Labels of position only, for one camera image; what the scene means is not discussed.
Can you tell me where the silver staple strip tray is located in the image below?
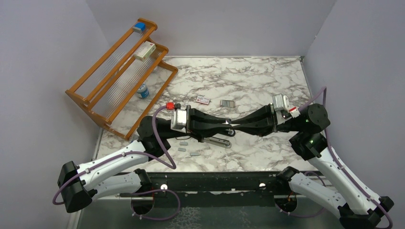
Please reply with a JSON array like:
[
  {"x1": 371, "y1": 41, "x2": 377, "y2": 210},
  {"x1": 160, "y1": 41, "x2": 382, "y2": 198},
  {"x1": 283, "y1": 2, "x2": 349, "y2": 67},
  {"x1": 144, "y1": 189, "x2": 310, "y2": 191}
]
[{"x1": 220, "y1": 100, "x2": 235, "y2": 108}]

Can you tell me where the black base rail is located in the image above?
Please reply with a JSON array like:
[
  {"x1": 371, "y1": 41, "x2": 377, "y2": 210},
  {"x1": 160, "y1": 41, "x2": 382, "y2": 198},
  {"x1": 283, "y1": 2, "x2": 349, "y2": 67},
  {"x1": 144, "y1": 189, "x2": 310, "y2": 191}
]
[{"x1": 126, "y1": 171, "x2": 323, "y2": 209}]

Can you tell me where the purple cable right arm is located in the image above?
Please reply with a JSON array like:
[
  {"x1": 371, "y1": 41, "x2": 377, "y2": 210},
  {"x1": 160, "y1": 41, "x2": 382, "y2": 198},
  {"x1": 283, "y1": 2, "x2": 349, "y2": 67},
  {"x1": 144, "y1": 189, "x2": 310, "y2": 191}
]
[{"x1": 298, "y1": 87, "x2": 393, "y2": 229}]

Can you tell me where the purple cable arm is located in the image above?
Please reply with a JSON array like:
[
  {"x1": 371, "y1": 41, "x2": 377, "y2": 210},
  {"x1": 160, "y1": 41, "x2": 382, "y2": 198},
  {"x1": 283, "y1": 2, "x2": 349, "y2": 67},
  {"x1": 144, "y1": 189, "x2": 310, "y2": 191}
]
[
  {"x1": 298, "y1": 87, "x2": 393, "y2": 229},
  {"x1": 52, "y1": 105, "x2": 181, "y2": 221}
]

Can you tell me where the white red box on shelf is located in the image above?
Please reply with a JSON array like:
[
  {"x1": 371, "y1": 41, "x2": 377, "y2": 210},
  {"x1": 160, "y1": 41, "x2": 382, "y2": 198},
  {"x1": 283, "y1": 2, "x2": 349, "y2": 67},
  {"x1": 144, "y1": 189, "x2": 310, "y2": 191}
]
[{"x1": 133, "y1": 41, "x2": 156, "y2": 61}]

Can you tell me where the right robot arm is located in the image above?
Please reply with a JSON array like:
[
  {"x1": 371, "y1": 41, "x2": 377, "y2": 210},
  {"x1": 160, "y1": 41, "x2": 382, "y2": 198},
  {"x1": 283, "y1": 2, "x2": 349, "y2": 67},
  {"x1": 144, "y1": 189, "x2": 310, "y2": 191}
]
[{"x1": 186, "y1": 104, "x2": 394, "y2": 229}]

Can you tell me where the red white staple box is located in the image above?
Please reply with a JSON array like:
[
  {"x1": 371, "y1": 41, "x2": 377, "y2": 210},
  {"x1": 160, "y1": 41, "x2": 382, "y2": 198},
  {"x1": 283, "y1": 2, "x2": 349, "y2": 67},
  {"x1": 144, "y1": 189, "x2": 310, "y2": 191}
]
[{"x1": 195, "y1": 96, "x2": 210, "y2": 105}]

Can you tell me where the orange wooden shelf rack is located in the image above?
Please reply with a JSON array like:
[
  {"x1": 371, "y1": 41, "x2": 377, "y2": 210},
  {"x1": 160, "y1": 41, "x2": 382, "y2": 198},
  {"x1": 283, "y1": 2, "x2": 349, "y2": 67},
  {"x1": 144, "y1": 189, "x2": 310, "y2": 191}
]
[{"x1": 65, "y1": 18, "x2": 178, "y2": 140}]

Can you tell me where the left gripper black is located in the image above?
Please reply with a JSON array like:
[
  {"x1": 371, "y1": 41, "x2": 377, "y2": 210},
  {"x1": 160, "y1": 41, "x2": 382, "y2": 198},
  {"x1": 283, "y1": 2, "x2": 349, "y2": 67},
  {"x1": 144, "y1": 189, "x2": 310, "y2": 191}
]
[{"x1": 163, "y1": 105, "x2": 232, "y2": 143}]

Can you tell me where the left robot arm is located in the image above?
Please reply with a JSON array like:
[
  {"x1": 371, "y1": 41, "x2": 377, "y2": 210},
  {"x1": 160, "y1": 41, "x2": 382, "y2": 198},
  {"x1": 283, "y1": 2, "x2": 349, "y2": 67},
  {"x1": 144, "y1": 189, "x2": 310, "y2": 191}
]
[{"x1": 52, "y1": 103, "x2": 234, "y2": 213}]

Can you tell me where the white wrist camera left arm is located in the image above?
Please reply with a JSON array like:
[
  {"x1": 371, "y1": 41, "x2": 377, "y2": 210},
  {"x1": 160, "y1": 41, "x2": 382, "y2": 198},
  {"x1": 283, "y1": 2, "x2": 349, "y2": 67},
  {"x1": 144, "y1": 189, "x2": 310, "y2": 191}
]
[{"x1": 166, "y1": 102, "x2": 188, "y2": 133}]

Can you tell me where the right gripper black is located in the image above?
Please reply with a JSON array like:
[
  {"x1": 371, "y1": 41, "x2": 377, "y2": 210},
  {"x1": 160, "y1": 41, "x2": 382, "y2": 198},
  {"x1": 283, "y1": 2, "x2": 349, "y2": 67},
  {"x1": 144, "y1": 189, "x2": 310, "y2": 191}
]
[{"x1": 232, "y1": 102, "x2": 304, "y2": 137}]

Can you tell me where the blue white jar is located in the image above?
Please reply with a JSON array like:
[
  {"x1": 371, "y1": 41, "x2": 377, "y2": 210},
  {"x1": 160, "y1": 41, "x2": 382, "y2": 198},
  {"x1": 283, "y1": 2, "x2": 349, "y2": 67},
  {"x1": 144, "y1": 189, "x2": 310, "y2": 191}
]
[{"x1": 137, "y1": 83, "x2": 149, "y2": 99}]

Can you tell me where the black stapler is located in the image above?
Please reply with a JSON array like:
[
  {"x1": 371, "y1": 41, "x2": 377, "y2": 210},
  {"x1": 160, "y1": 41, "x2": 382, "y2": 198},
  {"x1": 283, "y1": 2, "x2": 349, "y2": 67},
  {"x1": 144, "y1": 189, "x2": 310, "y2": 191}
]
[{"x1": 219, "y1": 129, "x2": 235, "y2": 137}]

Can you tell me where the blue grey eraser block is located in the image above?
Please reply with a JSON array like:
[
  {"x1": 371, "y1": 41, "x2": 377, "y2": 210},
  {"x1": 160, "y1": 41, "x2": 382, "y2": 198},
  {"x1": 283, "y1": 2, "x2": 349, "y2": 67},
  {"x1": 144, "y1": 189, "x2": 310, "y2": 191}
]
[{"x1": 132, "y1": 22, "x2": 146, "y2": 34}]

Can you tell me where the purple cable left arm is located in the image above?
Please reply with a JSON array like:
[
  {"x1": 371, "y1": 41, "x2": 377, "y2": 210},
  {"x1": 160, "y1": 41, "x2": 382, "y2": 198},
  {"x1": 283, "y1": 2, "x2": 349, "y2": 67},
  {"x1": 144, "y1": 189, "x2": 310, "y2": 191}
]
[{"x1": 52, "y1": 105, "x2": 181, "y2": 221}]

